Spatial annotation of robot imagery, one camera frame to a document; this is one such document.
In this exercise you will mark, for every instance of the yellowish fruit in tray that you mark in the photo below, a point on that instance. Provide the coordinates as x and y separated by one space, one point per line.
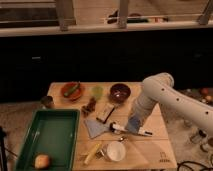
42 161

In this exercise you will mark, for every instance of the brown and white block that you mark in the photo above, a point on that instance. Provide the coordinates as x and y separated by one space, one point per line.
105 112

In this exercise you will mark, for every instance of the white black-tipped brush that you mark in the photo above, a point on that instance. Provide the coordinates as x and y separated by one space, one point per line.
116 127

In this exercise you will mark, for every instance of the grey blue cloth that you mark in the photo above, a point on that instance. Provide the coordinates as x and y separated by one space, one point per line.
95 128

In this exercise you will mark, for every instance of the white paper cup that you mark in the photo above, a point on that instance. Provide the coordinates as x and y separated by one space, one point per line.
116 151

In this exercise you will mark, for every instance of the yellow banana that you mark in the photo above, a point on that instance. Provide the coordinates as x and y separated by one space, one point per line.
92 152

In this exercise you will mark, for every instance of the green plastic tray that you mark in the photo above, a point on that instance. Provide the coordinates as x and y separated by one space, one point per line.
52 132

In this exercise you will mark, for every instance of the small metal can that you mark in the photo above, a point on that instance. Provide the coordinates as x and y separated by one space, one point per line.
47 102

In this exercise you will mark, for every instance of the blue sponge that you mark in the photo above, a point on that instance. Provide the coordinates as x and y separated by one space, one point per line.
133 125

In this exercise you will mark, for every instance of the orange plate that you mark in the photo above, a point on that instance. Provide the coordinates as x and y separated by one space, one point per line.
74 96

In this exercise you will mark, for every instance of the dark red bowl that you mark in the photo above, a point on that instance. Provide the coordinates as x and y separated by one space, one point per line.
119 92

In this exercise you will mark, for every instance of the light green cup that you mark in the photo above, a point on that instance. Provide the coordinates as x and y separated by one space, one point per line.
97 92

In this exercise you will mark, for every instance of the black tripod stand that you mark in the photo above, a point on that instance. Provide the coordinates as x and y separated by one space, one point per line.
3 159

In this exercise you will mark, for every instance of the green cucumber on plate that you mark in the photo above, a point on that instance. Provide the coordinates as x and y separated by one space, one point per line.
71 90

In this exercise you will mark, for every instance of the brown toy figure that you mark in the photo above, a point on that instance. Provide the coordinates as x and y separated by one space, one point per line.
89 108

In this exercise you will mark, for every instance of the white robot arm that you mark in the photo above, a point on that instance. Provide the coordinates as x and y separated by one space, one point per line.
159 89

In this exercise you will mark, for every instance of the spice bottles group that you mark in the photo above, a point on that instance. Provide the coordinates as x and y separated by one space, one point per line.
201 138

